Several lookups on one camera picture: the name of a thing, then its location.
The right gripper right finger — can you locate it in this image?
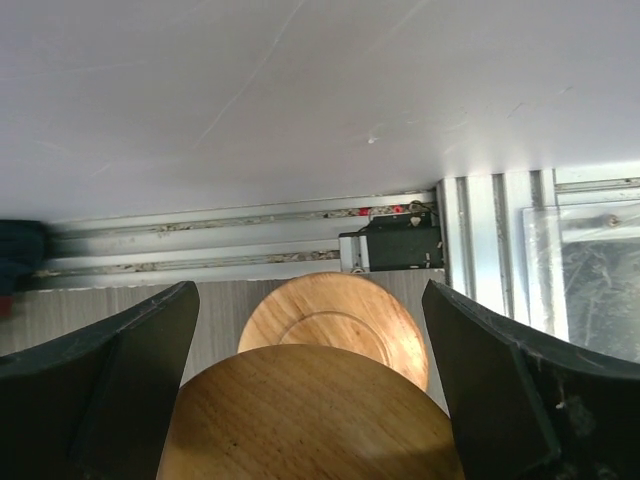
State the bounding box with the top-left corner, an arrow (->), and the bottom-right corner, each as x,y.
422,281 -> 639,479

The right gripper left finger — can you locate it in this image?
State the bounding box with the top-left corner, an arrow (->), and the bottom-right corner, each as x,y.
1,281 -> 200,479

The wooden hat stand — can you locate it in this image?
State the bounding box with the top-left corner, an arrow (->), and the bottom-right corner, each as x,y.
158,273 -> 464,479

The navy cloth red trim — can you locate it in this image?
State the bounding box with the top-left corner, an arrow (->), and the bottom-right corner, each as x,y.
1,220 -> 46,317

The aluminium front rail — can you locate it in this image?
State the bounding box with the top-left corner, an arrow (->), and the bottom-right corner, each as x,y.
34,164 -> 639,360

